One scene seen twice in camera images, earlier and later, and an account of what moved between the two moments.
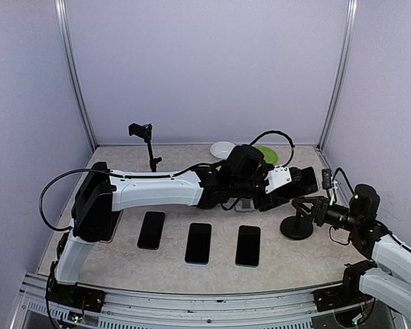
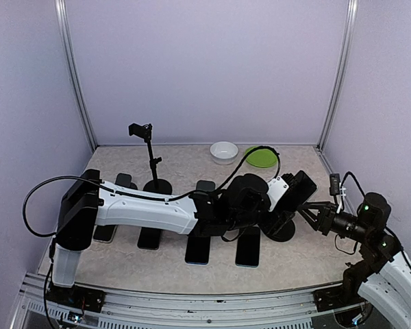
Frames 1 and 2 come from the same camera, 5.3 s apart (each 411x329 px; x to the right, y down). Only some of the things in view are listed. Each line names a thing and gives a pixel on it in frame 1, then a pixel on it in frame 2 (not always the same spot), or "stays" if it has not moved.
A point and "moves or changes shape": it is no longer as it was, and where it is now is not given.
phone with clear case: x=109 y=226 stays
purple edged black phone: x=151 y=230 stays
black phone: x=309 y=181 moves or changes shape
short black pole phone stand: x=296 y=227 → x=286 y=232
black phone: x=248 y=242 stays
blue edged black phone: x=198 y=243 stays
